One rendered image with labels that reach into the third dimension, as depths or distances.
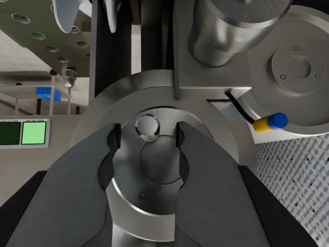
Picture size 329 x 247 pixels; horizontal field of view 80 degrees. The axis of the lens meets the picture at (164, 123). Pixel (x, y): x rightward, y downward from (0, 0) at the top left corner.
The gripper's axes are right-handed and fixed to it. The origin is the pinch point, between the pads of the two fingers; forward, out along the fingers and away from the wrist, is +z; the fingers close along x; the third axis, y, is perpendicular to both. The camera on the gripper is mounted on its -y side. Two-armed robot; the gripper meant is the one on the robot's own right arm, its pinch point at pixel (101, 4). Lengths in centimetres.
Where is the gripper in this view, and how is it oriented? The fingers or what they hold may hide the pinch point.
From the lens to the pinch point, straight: 24.9
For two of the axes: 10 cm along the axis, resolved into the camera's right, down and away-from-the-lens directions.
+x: 10.0, -0.2, 0.3
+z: -0.3, 1.7, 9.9
